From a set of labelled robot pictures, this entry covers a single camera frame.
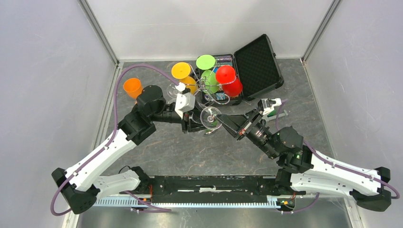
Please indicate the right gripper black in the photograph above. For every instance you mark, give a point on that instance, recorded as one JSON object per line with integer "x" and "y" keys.
{"x": 238, "y": 124}

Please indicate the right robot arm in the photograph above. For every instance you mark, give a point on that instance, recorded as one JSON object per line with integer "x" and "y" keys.
{"x": 303, "y": 168}

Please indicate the orange plastic wine glass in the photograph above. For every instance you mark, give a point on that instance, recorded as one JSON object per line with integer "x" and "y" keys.
{"x": 133, "y": 87}

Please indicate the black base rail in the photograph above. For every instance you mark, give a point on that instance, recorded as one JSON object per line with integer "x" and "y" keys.
{"x": 227, "y": 191}

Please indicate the clear wine glass front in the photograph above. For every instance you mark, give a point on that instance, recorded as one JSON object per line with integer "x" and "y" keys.
{"x": 208, "y": 118}

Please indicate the yellow plastic wine glass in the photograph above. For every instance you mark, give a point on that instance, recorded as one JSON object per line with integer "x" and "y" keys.
{"x": 182, "y": 71}

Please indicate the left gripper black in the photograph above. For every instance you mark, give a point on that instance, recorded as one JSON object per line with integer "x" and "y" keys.
{"x": 191, "y": 121}

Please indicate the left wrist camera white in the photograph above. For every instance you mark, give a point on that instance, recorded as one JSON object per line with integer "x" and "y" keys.
{"x": 185, "y": 101}

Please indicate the black open tool case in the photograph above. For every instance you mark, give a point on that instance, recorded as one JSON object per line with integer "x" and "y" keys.
{"x": 256, "y": 67}

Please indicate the red plastic wine glass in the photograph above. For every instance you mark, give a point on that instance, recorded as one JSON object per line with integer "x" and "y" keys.
{"x": 225, "y": 74}
{"x": 233, "y": 89}

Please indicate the green plastic wine glass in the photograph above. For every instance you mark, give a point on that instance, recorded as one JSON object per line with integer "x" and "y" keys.
{"x": 206, "y": 65}

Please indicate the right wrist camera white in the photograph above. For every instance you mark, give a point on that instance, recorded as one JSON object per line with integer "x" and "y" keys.
{"x": 266, "y": 106}

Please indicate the clear wine glass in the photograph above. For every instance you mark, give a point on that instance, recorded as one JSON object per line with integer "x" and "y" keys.
{"x": 208, "y": 118}
{"x": 173, "y": 91}

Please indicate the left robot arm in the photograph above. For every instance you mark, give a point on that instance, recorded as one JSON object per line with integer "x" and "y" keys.
{"x": 83, "y": 184}

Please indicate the chrome wine glass rack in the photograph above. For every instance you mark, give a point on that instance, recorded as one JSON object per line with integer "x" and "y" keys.
{"x": 204, "y": 99}

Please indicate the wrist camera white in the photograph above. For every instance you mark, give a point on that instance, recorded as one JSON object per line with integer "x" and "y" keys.
{"x": 266, "y": 106}
{"x": 185, "y": 101}

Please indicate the toy block stack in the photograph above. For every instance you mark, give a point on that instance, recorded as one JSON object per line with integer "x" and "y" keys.
{"x": 272, "y": 115}

